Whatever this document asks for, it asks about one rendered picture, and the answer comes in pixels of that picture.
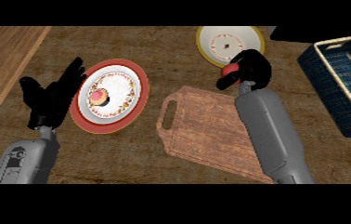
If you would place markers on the dark blue wicker basket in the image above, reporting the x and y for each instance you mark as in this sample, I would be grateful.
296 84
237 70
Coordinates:
330 79

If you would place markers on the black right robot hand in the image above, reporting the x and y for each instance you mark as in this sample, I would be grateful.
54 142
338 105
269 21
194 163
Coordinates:
253 67

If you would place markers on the pale wooden board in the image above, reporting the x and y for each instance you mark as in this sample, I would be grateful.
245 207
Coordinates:
15 54

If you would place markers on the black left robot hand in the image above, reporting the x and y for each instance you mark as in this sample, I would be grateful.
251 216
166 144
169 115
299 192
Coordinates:
55 97

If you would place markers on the black appliance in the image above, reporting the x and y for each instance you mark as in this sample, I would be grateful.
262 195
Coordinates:
310 33

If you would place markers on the pink frosted cupcake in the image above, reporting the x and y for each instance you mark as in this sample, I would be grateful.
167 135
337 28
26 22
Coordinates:
99 97

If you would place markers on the red-rimmed white plate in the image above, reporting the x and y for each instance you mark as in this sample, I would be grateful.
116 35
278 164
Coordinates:
113 94

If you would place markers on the yellow-rimmed white plate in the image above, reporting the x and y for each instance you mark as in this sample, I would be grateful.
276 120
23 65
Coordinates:
225 43

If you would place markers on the red bell pepper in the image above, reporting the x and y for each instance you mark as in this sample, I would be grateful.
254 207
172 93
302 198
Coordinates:
229 70

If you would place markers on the brown wooden cutting board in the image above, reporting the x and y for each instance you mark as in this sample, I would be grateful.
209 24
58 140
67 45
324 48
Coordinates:
206 128

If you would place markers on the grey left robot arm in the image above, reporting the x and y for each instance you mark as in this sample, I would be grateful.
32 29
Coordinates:
29 159

